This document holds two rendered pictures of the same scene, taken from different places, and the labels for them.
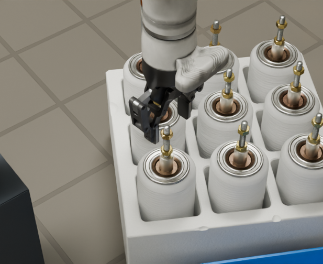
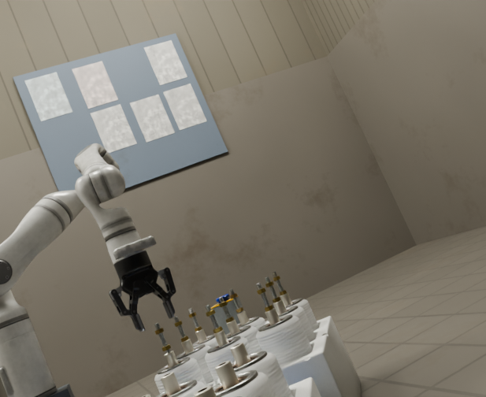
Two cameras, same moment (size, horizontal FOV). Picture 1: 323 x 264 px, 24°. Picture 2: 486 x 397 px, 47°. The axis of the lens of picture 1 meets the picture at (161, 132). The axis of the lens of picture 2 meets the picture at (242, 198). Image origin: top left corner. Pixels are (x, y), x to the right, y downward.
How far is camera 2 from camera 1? 1.07 m
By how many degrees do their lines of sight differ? 57
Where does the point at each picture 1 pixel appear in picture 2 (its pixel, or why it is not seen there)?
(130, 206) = not seen: outside the picture
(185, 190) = (181, 373)
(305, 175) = (265, 334)
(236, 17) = not seen: hidden behind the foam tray
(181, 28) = (115, 226)
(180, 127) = (201, 353)
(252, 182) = (225, 350)
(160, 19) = (102, 224)
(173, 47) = (116, 241)
